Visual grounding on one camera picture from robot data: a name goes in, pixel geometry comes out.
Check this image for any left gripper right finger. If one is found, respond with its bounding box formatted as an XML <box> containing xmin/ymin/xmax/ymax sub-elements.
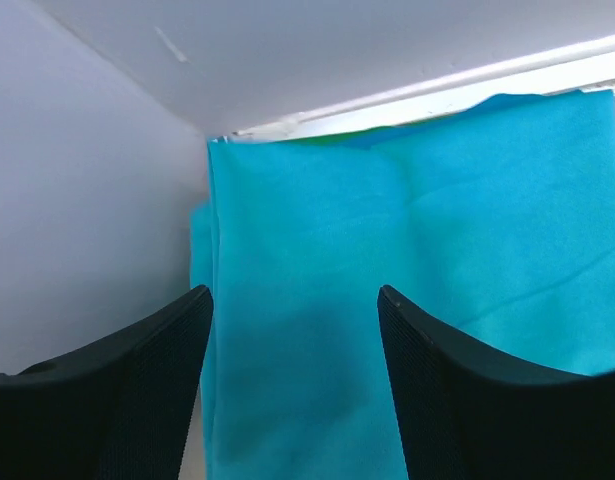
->
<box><xmin>377</xmin><ymin>286</ymin><xmax>615</xmax><ymax>479</ymax></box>

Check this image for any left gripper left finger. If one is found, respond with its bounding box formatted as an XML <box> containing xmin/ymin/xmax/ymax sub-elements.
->
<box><xmin>0</xmin><ymin>286</ymin><xmax>213</xmax><ymax>479</ymax></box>

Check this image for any teal t shirt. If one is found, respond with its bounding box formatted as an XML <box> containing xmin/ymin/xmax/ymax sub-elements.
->
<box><xmin>190</xmin><ymin>202</ymin><xmax>213</xmax><ymax>291</ymax></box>
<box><xmin>201</xmin><ymin>91</ymin><xmax>615</xmax><ymax>479</ymax></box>

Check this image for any folded teal t shirt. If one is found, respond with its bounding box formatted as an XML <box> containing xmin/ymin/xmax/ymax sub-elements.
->
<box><xmin>190</xmin><ymin>202</ymin><xmax>213</xmax><ymax>291</ymax></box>

